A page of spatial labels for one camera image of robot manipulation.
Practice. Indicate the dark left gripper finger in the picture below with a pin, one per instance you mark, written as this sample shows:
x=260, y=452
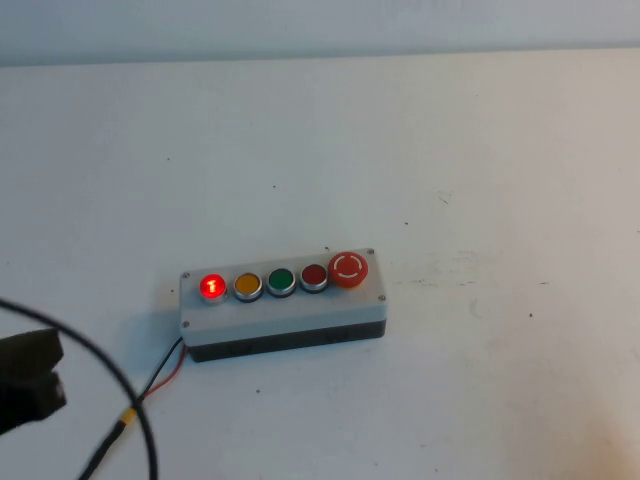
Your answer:
x=30, y=402
x=30, y=352

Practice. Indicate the red illuminated push button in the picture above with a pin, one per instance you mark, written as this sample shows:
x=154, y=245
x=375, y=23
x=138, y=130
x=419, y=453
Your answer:
x=212, y=287

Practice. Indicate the yellow push button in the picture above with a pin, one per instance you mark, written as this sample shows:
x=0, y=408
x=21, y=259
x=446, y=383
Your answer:
x=247, y=285

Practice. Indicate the green push button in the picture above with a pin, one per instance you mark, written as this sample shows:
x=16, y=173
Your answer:
x=280, y=280

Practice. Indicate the grey black button control box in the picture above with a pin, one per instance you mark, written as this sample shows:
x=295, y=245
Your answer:
x=300, y=315

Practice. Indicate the dark red push button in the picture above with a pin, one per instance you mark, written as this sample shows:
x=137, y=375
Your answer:
x=313, y=276

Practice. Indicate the red emergency stop mushroom button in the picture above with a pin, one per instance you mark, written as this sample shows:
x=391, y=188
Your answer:
x=348, y=269

